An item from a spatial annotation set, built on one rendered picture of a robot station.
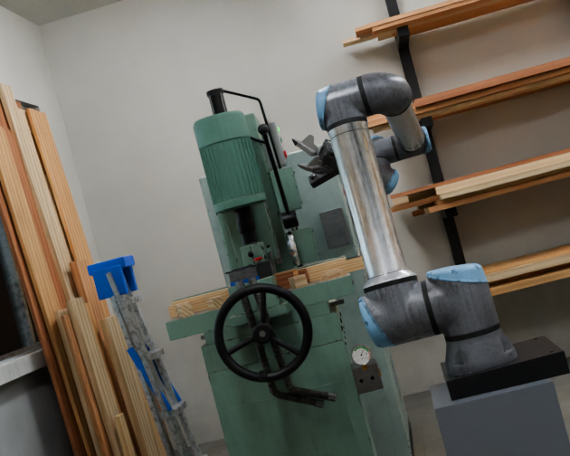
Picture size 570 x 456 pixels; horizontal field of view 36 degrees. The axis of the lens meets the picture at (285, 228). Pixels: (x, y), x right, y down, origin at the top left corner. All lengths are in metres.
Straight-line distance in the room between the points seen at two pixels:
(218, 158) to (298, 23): 2.57
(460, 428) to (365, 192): 0.66
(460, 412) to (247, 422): 0.79
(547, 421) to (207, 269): 3.30
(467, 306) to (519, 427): 0.33
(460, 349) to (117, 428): 2.12
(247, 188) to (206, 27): 2.66
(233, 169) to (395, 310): 0.80
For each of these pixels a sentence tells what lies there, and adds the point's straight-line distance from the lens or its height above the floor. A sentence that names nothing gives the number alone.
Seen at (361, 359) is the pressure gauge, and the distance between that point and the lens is 2.72.
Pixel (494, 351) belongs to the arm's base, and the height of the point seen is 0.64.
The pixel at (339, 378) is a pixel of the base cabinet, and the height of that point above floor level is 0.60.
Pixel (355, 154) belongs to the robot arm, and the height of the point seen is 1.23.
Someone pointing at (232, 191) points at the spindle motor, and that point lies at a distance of 2.84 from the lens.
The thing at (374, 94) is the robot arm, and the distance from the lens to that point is 2.45.
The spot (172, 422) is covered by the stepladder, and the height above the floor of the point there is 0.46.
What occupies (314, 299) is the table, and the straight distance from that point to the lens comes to 2.76.
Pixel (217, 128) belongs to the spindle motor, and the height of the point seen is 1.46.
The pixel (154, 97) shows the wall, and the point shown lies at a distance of 5.42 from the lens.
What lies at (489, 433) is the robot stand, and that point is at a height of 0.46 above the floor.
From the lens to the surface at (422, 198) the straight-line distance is 4.85.
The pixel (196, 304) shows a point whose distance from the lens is 2.95.
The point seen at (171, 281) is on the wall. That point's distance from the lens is 5.37.
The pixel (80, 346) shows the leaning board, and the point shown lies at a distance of 4.11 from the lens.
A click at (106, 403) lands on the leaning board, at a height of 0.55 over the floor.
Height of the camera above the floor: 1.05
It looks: 1 degrees up
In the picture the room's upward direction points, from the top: 15 degrees counter-clockwise
